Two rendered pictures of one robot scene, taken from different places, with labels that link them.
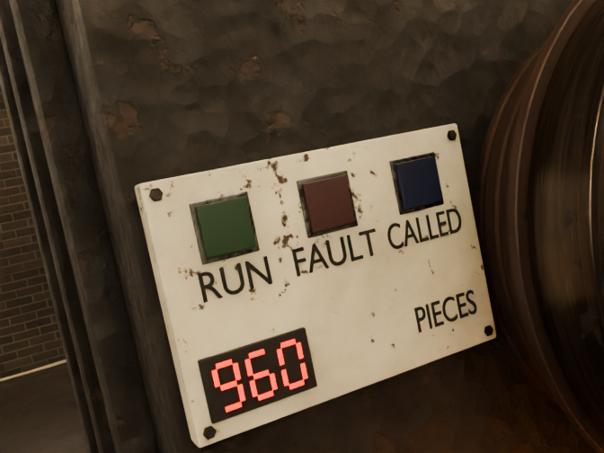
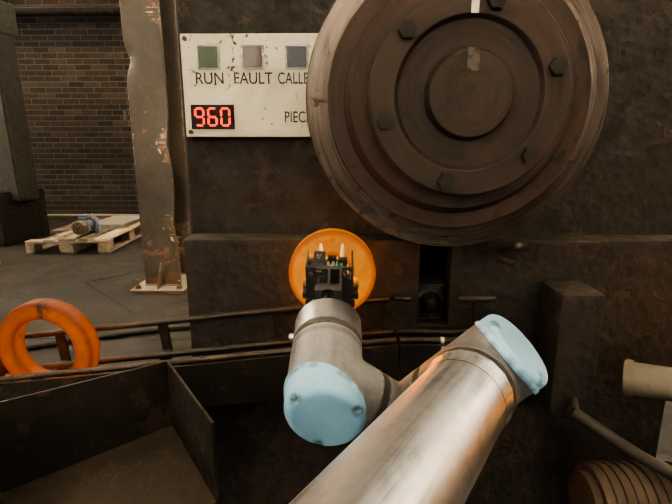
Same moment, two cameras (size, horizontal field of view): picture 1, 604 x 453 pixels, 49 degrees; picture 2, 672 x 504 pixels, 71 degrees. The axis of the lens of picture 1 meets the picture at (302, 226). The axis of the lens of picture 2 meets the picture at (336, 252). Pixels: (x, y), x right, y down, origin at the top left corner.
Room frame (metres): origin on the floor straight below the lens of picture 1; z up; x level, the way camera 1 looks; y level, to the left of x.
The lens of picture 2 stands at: (-0.28, -0.55, 1.05)
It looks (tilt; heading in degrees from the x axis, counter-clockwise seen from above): 13 degrees down; 25
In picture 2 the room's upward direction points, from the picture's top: straight up
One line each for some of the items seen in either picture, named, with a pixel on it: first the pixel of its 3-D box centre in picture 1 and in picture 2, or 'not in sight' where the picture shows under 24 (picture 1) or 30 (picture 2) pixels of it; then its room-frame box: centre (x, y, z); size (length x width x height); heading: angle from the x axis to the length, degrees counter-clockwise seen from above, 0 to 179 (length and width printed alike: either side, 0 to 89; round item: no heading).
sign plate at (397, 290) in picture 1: (335, 270); (254, 86); (0.49, -0.02, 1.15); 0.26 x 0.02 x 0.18; 114
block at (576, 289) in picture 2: not in sight; (563, 347); (0.64, -0.58, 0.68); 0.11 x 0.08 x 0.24; 24
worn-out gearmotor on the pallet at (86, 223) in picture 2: not in sight; (91, 222); (2.95, 3.73, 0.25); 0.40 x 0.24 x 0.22; 24
